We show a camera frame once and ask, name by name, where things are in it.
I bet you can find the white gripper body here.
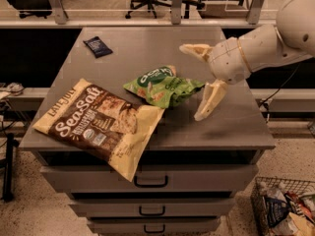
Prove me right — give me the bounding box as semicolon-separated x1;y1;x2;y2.
208;37;251;85

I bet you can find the black top drawer handle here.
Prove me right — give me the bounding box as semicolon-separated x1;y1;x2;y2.
133;176;168;188

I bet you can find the red snack bag in basket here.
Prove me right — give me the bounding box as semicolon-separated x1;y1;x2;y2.
284;192;313;221

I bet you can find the black drawer handle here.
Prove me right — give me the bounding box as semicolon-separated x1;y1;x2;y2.
133;176;168;188
138;206;165;216
143;225;165;234

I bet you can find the wire basket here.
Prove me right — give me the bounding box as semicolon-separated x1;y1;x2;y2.
251;177;315;236

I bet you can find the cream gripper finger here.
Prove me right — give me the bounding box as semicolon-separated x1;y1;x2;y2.
194;80;228;121
179;44;213;62

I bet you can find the blue snack bag in basket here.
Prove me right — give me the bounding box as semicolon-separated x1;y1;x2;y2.
265;197;289;227

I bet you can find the yellow snack bag in basket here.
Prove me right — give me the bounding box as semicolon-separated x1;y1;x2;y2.
289;213;315;236

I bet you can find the grey drawer cabinet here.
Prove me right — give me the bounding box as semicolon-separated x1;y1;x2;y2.
21;27;274;236

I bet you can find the black middle drawer handle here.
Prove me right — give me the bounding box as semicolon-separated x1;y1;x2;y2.
138;206;165;216

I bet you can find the black office chair centre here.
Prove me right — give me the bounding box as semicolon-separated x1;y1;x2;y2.
125;0;205;24

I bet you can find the brown sea salt chip bag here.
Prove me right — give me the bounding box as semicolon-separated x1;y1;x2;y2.
32;79;163;181

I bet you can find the dark blue snack packet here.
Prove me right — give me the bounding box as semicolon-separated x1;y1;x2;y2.
84;36;112;58

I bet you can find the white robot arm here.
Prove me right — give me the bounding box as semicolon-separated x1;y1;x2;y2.
180;0;315;121

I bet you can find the green rice chip bag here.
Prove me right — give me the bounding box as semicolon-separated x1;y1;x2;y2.
123;65;205;108

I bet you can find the black cable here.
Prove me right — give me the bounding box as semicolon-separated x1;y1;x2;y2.
257;62;301;123

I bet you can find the black bottom drawer handle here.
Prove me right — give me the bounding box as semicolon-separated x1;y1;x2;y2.
143;225;165;234

